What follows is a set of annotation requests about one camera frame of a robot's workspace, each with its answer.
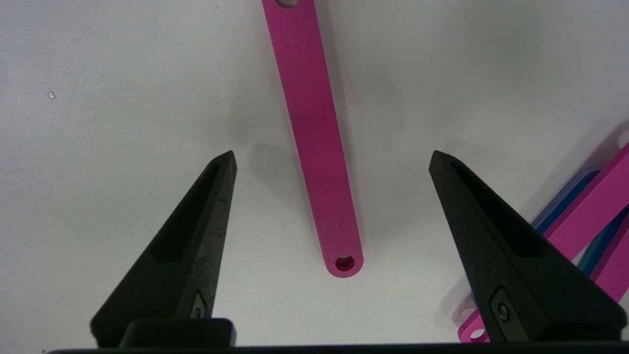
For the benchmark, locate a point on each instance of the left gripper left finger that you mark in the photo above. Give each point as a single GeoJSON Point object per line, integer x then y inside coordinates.
{"type": "Point", "coordinates": [182, 265]}

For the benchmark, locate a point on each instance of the pink holed strip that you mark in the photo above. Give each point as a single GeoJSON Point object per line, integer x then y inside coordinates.
{"type": "Point", "coordinates": [314, 128]}
{"type": "Point", "coordinates": [589, 211]}
{"type": "Point", "coordinates": [616, 275]}

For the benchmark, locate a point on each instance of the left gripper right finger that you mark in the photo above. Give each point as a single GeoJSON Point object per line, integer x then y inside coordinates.
{"type": "Point", "coordinates": [516, 265]}

